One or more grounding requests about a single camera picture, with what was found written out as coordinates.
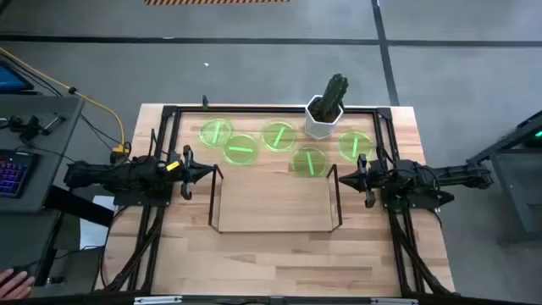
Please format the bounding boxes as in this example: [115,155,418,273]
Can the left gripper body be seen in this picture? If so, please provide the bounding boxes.
[167,145,196,201]

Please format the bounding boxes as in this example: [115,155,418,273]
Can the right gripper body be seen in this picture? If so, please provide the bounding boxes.
[357,153,384,208]

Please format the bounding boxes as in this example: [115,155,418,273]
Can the translucent green round plate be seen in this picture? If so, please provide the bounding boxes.
[337,130,374,162]
[223,134,259,166]
[290,147,329,178]
[260,121,297,153]
[198,118,234,148]

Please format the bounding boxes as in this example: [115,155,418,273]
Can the white hexagonal plant pot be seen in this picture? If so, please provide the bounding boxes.
[304,94,344,141]

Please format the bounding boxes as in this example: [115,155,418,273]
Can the tall green cactus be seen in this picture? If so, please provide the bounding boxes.
[320,73,350,122]

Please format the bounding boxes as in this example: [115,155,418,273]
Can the white paper sheet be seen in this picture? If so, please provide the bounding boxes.
[79,194,116,252]

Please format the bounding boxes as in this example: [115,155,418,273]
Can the dark grey desk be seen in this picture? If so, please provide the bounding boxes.
[0,95,86,297]

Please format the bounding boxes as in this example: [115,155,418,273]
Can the dark grey side cart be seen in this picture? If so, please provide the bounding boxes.
[467,109,542,238]

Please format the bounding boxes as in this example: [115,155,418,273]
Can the small black metal tool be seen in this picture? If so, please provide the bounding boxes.
[7,112,67,141]

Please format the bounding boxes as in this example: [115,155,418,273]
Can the black computer tower green lights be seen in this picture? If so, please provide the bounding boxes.
[523,122,542,147]

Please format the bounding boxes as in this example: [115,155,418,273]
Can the backlit purple keyboard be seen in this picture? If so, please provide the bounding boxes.
[0,148,40,199]

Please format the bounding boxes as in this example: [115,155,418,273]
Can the blue screen monitor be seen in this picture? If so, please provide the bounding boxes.
[0,61,35,95]

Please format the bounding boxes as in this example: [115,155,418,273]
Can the person's hand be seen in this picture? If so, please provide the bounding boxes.
[0,267,36,301]

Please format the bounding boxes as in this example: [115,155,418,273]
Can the yellow cable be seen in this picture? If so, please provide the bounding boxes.
[0,46,130,154]

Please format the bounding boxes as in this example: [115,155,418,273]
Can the black aluminium rig frame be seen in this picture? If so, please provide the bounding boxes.
[95,103,458,305]

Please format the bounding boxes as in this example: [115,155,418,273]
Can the wooden shelf black metal frame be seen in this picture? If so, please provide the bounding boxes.
[207,163,343,234]

